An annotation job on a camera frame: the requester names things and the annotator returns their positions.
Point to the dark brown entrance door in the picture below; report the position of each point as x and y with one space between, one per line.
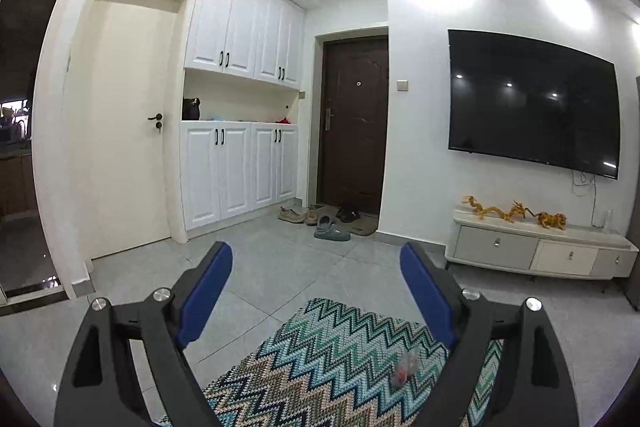
355 122

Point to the white upper cabinet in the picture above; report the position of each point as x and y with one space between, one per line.
240 27

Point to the black wall television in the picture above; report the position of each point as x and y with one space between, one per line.
530 102

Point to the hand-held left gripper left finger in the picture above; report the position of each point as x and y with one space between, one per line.
205 297

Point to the white interior door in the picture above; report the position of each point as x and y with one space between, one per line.
130 132

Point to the white television cabinet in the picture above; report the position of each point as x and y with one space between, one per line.
500 247

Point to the zigzag patterned rug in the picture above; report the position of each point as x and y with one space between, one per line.
320 357

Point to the small golden animal figurine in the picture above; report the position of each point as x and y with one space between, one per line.
551 220

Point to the clear bottle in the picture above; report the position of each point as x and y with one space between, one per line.
607 219

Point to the dark shoes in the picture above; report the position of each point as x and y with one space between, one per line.
348 212

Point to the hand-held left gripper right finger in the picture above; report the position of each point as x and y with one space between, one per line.
427 297

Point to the wall light switch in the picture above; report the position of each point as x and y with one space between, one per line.
402 85

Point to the long golden dragon figurine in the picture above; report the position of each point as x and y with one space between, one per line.
487 209

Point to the grey refrigerator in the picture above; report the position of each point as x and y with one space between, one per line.
635 294

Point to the grey crumpled wrapper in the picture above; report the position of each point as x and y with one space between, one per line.
405 367

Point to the beige shoe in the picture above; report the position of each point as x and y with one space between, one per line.
315 213
291 215

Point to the grey slipper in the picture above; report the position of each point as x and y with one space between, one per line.
331 229

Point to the brown doormat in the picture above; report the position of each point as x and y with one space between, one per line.
365 228

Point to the black handbag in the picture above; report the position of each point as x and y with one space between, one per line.
191 109

